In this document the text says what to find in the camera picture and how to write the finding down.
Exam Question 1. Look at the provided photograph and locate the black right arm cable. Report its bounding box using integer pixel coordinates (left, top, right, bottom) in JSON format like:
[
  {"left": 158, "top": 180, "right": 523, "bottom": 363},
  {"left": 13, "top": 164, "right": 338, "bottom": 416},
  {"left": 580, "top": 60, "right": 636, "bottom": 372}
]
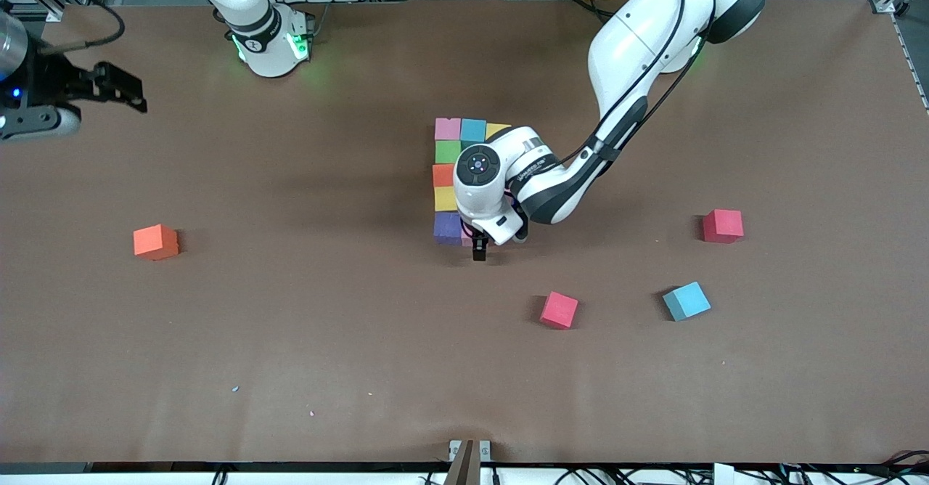
[{"left": 0, "top": 0, "right": 126, "bottom": 56}]

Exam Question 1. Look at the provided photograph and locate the aluminium table edge rail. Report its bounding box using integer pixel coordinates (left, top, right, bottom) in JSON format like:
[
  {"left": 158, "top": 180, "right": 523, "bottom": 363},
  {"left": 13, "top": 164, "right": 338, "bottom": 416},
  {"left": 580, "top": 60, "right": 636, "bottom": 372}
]
[{"left": 889, "top": 12, "right": 929, "bottom": 114}]

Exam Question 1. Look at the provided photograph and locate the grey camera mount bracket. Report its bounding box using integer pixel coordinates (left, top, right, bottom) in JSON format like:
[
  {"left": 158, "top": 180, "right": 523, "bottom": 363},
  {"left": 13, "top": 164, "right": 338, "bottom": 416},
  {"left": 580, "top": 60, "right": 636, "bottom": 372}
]
[{"left": 448, "top": 439, "right": 492, "bottom": 485}]

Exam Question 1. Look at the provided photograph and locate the purple foam cube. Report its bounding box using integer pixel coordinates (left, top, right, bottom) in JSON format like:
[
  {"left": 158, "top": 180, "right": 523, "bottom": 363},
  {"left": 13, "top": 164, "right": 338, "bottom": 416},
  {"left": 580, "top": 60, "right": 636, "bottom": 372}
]
[{"left": 433, "top": 212, "right": 464, "bottom": 246}]

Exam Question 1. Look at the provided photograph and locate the red foam cube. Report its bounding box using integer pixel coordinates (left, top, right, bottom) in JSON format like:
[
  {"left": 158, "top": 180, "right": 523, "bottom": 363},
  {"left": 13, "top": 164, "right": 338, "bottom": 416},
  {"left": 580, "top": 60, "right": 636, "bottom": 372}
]
[
  {"left": 701, "top": 209, "right": 745, "bottom": 245},
  {"left": 539, "top": 291, "right": 580, "bottom": 330}
]

